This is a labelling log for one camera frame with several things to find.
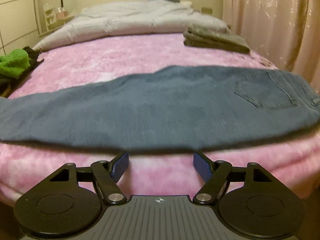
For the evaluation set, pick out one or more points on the pink cup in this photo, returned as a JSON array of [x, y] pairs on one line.
[[60, 15]]

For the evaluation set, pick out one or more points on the grey striped duvet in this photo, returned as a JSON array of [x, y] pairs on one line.
[[129, 18]]

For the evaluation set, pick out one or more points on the pink patterned curtain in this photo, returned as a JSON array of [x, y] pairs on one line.
[[286, 32]]

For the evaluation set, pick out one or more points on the white vanity table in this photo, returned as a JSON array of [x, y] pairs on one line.
[[54, 26]]

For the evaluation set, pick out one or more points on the green garment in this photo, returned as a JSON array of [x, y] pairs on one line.
[[14, 64]]

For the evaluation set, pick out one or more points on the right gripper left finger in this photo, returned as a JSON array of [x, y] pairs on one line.
[[71, 199]]

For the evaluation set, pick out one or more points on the pink floral blanket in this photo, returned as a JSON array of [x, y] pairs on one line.
[[295, 162]]

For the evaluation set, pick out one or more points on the cream sliding wardrobe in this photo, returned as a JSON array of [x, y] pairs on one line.
[[19, 26]]

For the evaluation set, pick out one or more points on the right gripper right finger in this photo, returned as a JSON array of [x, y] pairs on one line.
[[248, 201]]

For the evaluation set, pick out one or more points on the folded grey trousers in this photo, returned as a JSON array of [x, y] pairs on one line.
[[201, 37]]

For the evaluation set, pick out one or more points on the blue denim jeans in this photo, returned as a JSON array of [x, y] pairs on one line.
[[175, 108]]

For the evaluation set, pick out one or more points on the white shelf organiser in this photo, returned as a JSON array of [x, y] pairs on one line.
[[49, 16]]

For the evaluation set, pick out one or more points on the round mirror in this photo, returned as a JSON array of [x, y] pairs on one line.
[[67, 5]]

